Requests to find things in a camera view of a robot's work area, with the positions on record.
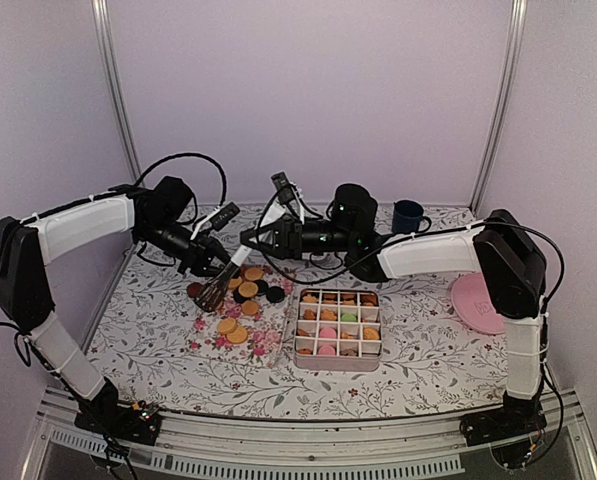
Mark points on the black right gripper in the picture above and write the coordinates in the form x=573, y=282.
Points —
x=286, y=238

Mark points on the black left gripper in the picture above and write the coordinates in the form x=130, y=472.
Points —
x=200, y=255

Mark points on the silver white tongs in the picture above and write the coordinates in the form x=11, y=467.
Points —
x=213, y=293

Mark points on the pink sandwich cookie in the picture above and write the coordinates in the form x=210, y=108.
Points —
x=328, y=333
x=327, y=350

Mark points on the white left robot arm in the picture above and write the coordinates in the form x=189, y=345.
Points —
x=55, y=265

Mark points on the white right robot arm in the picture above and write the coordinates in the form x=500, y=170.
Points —
x=502, y=270

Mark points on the black sandwich cookie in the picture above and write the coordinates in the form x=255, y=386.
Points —
x=275, y=294

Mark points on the floral rectangular tray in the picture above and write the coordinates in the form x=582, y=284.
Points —
x=246, y=329

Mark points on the pink divided cookie tin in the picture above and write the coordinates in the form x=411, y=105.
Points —
x=338, y=330

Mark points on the dark blue mug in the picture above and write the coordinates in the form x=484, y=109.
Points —
x=409, y=217

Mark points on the pink plate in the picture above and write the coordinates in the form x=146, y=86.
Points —
x=472, y=304

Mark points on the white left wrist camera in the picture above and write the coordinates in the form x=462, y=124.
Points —
x=216, y=219

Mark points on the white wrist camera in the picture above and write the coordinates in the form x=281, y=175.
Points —
x=287, y=202
x=216, y=219

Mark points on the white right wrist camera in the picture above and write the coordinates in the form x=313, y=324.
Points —
x=287, y=202

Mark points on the left aluminium frame post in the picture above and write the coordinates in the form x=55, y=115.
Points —
x=103, y=28

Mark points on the aluminium frame post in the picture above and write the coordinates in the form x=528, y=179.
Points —
x=103, y=28
x=512, y=53

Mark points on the right aluminium frame post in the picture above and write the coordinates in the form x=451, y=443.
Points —
x=512, y=53

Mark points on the front aluminium rail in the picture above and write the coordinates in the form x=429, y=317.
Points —
x=199, y=446

